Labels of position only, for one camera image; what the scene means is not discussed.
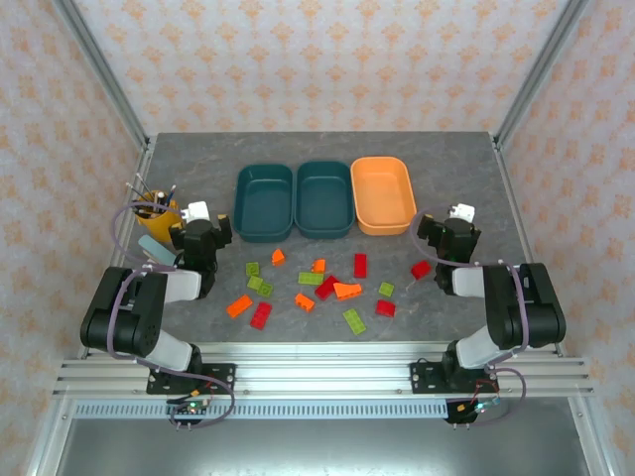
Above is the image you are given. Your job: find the orange long lego brick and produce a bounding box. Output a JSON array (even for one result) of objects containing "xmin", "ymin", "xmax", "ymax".
[{"xmin": 225, "ymin": 295, "xmax": 255, "ymax": 318}]

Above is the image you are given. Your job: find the large orange wedge lego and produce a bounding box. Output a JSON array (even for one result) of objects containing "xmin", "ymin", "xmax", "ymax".
[{"xmin": 332, "ymin": 281, "xmax": 363, "ymax": 301}]

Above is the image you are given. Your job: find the yellow pen cup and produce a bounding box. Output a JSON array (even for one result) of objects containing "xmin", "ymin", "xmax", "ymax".
[{"xmin": 136, "ymin": 190, "xmax": 186, "ymax": 244}]

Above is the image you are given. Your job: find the light blue flat block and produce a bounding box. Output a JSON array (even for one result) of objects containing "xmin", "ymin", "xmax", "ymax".
[{"xmin": 137, "ymin": 234, "xmax": 178, "ymax": 268}]

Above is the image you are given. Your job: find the dark teal plastic container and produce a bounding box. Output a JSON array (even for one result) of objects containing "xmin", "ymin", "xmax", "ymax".
[
  {"xmin": 232, "ymin": 163, "xmax": 295, "ymax": 243},
  {"xmin": 294, "ymin": 160, "xmax": 356, "ymax": 241}
]

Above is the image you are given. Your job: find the orange plastic container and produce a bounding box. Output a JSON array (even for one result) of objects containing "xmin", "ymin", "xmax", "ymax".
[{"xmin": 349, "ymin": 156, "xmax": 417, "ymax": 236}]

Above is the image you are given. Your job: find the silver pen white tip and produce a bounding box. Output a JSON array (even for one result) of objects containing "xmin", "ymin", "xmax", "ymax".
[{"xmin": 125, "ymin": 181, "xmax": 151, "ymax": 205}]

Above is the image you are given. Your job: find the small control circuit board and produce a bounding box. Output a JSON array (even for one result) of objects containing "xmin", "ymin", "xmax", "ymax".
[
  {"xmin": 166, "ymin": 399, "xmax": 209, "ymax": 430},
  {"xmin": 444, "ymin": 396, "xmax": 502, "ymax": 426}
]

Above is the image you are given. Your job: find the shiny metal panel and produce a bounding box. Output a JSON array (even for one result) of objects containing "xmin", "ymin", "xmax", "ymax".
[{"xmin": 54, "ymin": 418, "xmax": 584, "ymax": 476}]

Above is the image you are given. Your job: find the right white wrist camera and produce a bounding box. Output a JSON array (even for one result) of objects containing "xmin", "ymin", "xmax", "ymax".
[{"xmin": 448, "ymin": 201, "xmax": 476, "ymax": 223}]

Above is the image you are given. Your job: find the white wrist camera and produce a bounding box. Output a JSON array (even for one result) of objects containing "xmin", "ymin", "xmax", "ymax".
[
  {"xmin": 181, "ymin": 200, "xmax": 211, "ymax": 223},
  {"xmin": 448, "ymin": 201, "xmax": 476, "ymax": 223}
]

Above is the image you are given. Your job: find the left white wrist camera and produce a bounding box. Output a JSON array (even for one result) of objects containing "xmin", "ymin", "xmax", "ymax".
[{"xmin": 181, "ymin": 200, "xmax": 211, "ymax": 223}]

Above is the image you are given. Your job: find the aluminium side rail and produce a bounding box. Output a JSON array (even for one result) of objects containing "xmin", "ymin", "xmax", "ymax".
[
  {"xmin": 491, "ymin": 136, "xmax": 567, "ymax": 358},
  {"xmin": 76, "ymin": 136, "xmax": 158, "ymax": 361}
]

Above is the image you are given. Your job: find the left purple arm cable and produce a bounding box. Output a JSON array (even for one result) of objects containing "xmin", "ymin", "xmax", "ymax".
[{"xmin": 106, "ymin": 200, "xmax": 235, "ymax": 430}]

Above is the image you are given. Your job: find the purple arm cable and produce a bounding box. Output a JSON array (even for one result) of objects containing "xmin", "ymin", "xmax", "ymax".
[
  {"xmin": 106, "ymin": 200, "xmax": 235, "ymax": 430},
  {"xmin": 409, "ymin": 205, "xmax": 527, "ymax": 427}
]

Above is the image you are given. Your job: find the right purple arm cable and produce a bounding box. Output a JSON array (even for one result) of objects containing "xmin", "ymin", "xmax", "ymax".
[{"xmin": 409, "ymin": 205, "xmax": 527, "ymax": 427}]

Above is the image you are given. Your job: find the wide aluminium base rail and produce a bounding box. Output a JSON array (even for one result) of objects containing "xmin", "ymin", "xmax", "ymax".
[{"xmin": 52, "ymin": 341, "xmax": 594, "ymax": 398}]

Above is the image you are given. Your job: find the aluminium frame post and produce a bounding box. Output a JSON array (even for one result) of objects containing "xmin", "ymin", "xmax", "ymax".
[
  {"xmin": 24, "ymin": 396, "xmax": 75, "ymax": 476},
  {"xmin": 494, "ymin": 0, "xmax": 595, "ymax": 150},
  {"xmin": 52, "ymin": 0, "xmax": 151, "ymax": 150},
  {"xmin": 568, "ymin": 396, "xmax": 614, "ymax": 476}
]

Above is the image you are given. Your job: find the grey slotted cable duct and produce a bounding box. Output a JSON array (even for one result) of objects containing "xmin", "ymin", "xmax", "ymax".
[{"xmin": 73, "ymin": 402, "xmax": 450, "ymax": 420}]

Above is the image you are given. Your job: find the lower aluminium frame post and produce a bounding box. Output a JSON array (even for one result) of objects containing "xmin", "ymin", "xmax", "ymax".
[
  {"xmin": 24, "ymin": 396, "xmax": 75, "ymax": 476},
  {"xmin": 568, "ymin": 396, "xmax": 614, "ymax": 476}
]

